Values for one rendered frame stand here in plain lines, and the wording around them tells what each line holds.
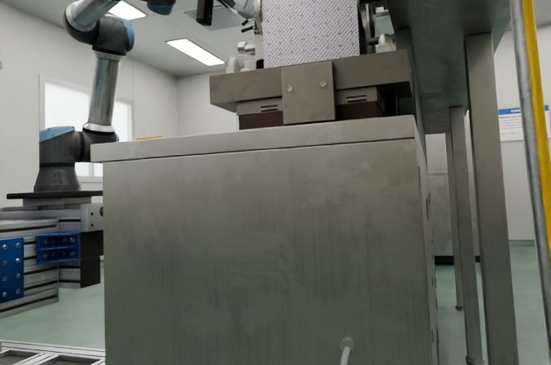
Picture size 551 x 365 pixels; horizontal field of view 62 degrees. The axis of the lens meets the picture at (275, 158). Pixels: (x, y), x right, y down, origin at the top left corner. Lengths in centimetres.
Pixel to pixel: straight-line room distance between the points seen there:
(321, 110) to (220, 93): 23
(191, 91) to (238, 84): 681
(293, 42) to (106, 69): 81
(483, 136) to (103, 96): 125
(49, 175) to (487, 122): 135
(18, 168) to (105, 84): 360
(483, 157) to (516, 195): 551
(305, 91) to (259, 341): 47
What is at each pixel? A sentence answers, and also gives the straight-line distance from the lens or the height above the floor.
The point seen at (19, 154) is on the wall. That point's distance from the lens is 531.
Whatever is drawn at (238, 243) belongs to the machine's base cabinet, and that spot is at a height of 69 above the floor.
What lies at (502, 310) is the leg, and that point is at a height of 49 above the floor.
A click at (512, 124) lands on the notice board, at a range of 672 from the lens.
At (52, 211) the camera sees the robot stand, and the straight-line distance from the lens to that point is 170.
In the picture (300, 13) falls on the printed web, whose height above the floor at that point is 121.
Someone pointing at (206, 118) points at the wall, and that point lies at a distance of 754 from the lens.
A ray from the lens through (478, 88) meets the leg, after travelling 121.
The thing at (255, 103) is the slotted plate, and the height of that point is 96.
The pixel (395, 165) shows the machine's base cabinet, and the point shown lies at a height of 82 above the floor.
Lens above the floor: 78
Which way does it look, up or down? 4 degrees up
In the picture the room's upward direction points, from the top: 2 degrees counter-clockwise
